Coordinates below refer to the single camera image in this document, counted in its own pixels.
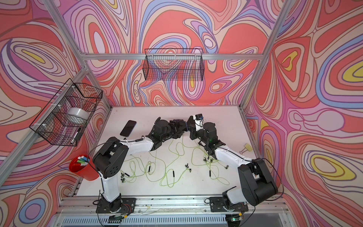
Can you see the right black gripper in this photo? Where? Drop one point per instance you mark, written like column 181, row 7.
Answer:
column 193, row 136

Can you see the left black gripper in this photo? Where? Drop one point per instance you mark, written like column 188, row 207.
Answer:
column 172, row 124

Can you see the green earphones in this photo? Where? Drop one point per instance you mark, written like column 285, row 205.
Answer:
column 214, row 172
column 208, row 159
column 132, row 170
column 175, row 170
column 156, row 168

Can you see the black phone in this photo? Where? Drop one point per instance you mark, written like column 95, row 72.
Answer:
column 190, row 124
column 128, row 128

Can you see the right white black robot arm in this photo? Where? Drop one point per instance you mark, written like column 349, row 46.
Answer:
column 256, row 182

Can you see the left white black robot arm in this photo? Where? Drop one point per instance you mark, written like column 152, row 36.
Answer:
column 110, row 158

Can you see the yellow binder clip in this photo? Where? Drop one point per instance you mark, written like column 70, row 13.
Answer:
column 247, row 148

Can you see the black marker in basket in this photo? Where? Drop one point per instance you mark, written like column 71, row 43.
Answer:
column 77, row 135

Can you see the white tape roll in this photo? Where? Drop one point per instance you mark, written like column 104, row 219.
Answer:
column 75, row 114

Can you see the red cup with markers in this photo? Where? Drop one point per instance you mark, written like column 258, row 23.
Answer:
column 83, row 167

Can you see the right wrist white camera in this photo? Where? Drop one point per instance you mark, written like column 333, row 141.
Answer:
column 198, row 119

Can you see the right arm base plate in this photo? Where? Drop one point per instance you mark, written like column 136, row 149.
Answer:
column 222, row 204

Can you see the back black wire basket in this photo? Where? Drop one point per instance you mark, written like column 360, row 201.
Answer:
column 173, row 64

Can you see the black wire basket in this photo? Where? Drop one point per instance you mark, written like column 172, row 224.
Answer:
column 54, row 126
column 173, row 64

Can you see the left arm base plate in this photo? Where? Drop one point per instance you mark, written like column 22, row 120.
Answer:
column 124, row 206

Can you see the left black wire basket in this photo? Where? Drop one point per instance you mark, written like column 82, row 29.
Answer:
column 54, row 126

